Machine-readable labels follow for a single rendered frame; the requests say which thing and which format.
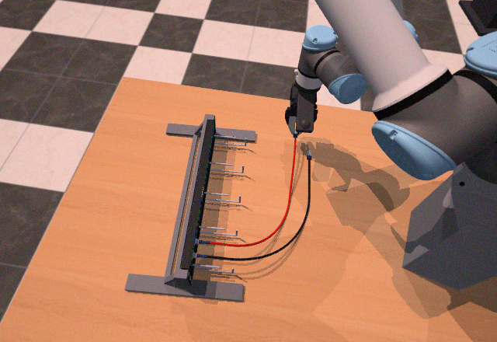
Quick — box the grey port rack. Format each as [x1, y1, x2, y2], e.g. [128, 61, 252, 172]
[124, 114, 255, 301]

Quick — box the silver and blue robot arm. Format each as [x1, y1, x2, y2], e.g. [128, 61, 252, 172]
[294, 0, 497, 185]

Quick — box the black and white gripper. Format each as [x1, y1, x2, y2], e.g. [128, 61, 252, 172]
[285, 80, 321, 135]

